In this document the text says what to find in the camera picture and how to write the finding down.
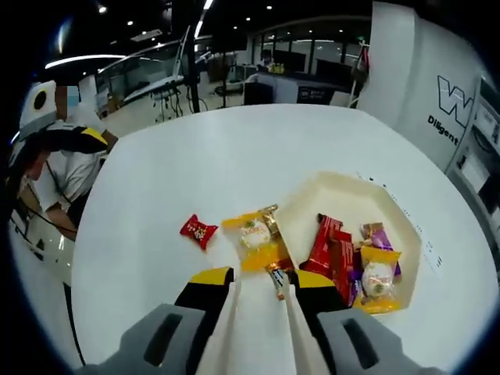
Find grey reception counter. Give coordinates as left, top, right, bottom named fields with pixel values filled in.
left=253, top=70, right=360, bottom=106

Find small dark bar food packet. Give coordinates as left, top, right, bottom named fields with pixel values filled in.
left=265, top=264, right=288, bottom=302

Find large purple food packet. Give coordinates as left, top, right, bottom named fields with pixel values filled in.
left=365, top=230, right=403, bottom=277

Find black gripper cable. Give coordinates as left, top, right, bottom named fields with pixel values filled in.
left=7, top=160, right=79, bottom=235

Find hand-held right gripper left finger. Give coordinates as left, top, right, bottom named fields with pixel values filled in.
left=73, top=265, right=237, bottom=375

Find white office desk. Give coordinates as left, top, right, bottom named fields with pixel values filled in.
left=123, top=76, right=184, bottom=118

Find red bar food packet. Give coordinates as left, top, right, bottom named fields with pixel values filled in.
left=330, top=230, right=357, bottom=308
left=299, top=212, right=345, bottom=280

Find curved ceiling light strip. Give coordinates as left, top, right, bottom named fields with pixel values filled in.
left=45, top=53, right=126, bottom=70

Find long ceiling light panel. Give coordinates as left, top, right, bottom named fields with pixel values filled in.
left=193, top=0, right=215, bottom=38

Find small red food packet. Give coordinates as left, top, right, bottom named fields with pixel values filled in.
left=179, top=213, right=219, bottom=251

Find cream hexagonal container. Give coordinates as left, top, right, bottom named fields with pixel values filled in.
left=273, top=170, right=425, bottom=316

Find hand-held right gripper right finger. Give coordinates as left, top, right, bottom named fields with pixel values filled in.
left=291, top=269, right=446, bottom=375

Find small purple food packet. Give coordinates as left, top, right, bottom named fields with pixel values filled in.
left=347, top=269, right=366, bottom=308

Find person's left hand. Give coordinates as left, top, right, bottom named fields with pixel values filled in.
left=23, top=155, right=49, bottom=183

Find black office chair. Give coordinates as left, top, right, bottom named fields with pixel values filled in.
left=244, top=81, right=274, bottom=106

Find ceiling spot lights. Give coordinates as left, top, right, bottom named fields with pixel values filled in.
left=97, top=3, right=364, bottom=44

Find yellow cake food packet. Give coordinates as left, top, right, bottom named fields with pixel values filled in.
left=357, top=245, right=403, bottom=316
left=221, top=210, right=292, bottom=274

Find clothes rack with red garment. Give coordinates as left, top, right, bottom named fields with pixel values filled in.
left=349, top=37, right=372, bottom=110

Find white food tongs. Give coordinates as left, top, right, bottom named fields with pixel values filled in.
left=195, top=273, right=337, bottom=375

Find ceiling air vent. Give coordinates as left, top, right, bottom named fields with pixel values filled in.
left=130, top=27, right=163, bottom=43

